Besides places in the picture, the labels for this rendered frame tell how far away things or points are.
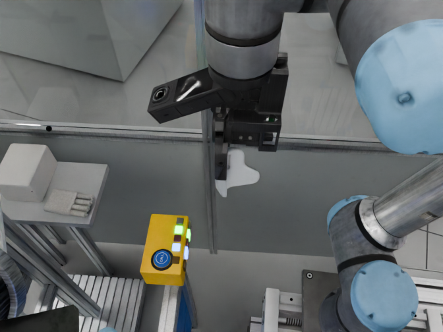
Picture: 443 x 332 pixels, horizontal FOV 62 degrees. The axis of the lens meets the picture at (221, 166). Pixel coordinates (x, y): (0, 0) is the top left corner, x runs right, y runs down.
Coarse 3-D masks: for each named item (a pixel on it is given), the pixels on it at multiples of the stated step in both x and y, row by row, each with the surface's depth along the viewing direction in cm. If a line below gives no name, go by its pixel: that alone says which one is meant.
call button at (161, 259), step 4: (156, 252) 89; (160, 252) 89; (164, 252) 89; (168, 252) 89; (156, 256) 89; (160, 256) 89; (164, 256) 89; (168, 256) 89; (156, 260) 88; (160, 260) 88; (164, 260) 88; (168, 260) 88; (156, 264) 88; (160, 264) 88; (164, 264) 88
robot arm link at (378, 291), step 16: (368, 256) 71; (384, 256) 71; (352, 272) 71; (368, 272) 68; (384, 272) 68; (400, 272) 68; (352, 288) 68; (368, 288) 66; (384, 288) 66; (400, 288) 66; (416, 288) 67; (352, 304) 68; (368, 304) 65; (384, 304) 65; (400, 304) 65; (416, 304) 65; (352, 320) 70; (368, 320) 66; (384, 320) 64; (400, 320) 64
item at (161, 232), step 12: (156, 216) 96; (168, 216) 96; (180, 216) 96; (156, 228) 94; (168, 228) 94; (156, 240) 92; (168, 240) 92; (144, 252) 91; (180, 252) 91; (144, 264) 89; (168, 264) 89; (180, 264) 89; (144, 276) 90; (156, 276) 89; (168, 276) 89; (180, 276) 88
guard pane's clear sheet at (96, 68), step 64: (0, 0) 87; (64, 0) 86; (128, 0) 85; (192, 0) 84; (0, 64) 103; (64, 64) 102; (128, 64) 100; (192, 64) 99; (320, 64) 96; (128, 128) 123; (192, 128) 120; (320, 128) 116
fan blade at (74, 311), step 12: (48, 312) 70; (60, 312) 69; (72, 312) 69; (0, 324) 70; (12, 324) 69; (24, 324) 69; (36, 324) 69; (48, 324) 69; (60, 324) 68; (72, 324) 68
